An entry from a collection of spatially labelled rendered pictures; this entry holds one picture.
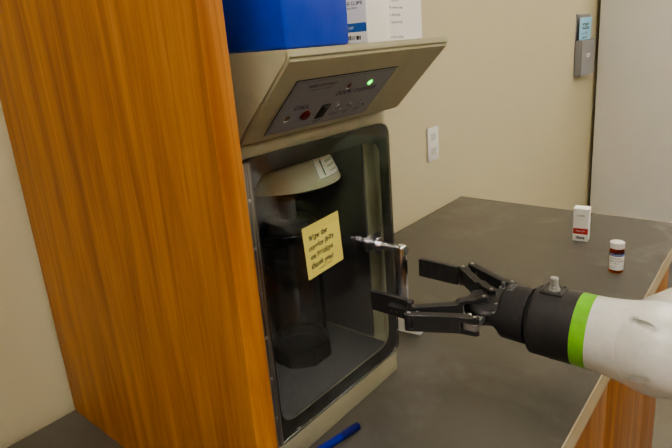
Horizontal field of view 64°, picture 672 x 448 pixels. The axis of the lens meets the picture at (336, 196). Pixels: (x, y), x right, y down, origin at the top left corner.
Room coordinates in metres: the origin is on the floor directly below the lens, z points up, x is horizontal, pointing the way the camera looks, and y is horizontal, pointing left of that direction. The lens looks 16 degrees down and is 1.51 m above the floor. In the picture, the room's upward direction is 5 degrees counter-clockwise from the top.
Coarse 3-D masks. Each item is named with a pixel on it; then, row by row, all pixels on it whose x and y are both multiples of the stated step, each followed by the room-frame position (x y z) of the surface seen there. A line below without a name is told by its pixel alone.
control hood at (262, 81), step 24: (312, 48) 0.57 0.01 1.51; (336, 48) 0.59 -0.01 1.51; (360, 48) 0.62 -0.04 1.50; (384, 48) 0.66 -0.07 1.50; (408, 48) 0.70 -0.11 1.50; (432, 48) 0.75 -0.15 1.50; (240, 72) 0.58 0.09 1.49; (264, 72) 0.56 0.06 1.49; (288, 72) 0.55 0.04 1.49; (312, 72) 0.58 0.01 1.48; (336, 72) 0.62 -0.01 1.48; (408, 72) 0.76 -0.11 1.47; (240, 96) 0.58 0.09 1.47; (264, 96) 0.56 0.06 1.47; (384, 96) 0.77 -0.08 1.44; (240, 120) 0.59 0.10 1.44; (264, 120) 0.59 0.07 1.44; (336, 120) 0.72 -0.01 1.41; (240, 144) 0.60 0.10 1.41
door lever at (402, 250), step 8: (376, 240) 0.80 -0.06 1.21; (376, 248) 0.80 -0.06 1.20; (384, 248) 0.79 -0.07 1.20; (392, 248) 0.78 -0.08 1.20; (400, 248) 0.77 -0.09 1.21; (408, 248) 0.77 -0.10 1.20; (400, 256) 0.77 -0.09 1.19; (400, 264) 0.77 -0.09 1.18; (400, 272) 0.77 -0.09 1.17; (400, 280) 0.77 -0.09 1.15; (400, 288) 0.77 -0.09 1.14; (400, 296) 0.77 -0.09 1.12
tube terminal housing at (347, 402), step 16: (320, 128) 0.74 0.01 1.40; (336, 128) 0.76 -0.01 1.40; (352, 128) 0.79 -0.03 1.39; (256, 144) 0.65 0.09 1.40; (272, 144) 0.67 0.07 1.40; (288, 144) 0.69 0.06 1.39; (384, 368) 0.82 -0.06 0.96; (368, 384) 0.79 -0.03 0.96; (352, 400) 0.75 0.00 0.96; (320, 416) 0.70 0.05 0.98; (336, 416) 0.72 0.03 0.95; (304, 432) 0.67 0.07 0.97; (320, 432) 0.69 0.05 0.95
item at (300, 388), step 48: (336, 144) 0.74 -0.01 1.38; (384, 144) 0.83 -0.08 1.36; (288, 192) 0.67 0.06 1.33; (336, 192) 0.74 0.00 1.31; (384, 192) 0.82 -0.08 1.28; (288, 240) 0.66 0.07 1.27; (384, 240) 0.82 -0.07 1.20; (288, 288) 0.65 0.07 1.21; (336, 288) 0.72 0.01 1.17; (384, 288) 0.81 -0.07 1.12; (288, 336) 0.65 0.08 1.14; (336, 336) 0.72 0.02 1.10; (384, 336) 0.81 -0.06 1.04; (288, 384) 0.64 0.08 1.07; (336, 384) 0.71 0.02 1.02; (288, 432) 0.63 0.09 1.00
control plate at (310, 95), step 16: (304, 80) 0.58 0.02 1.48; (320, 80) 0.61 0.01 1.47; (336, 80) 0.63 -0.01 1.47; (352, 80) 0.66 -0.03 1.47; (368, 80) 0.69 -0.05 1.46; (384, 80) 0.72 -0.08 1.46; (288, 96) 0.59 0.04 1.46; (304, 96) 0.61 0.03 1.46; (320, 96) 0.63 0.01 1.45; (336, 96) 0.66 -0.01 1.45; (352, 96) 0.69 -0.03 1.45; (368, 96) 0.73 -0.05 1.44; (288, 112) 0.61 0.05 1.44; (336, 112) 0.70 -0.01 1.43; (352, 112) 0.73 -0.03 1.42; (272, 128) 0.61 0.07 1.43; (288, 128) 0.64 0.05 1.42
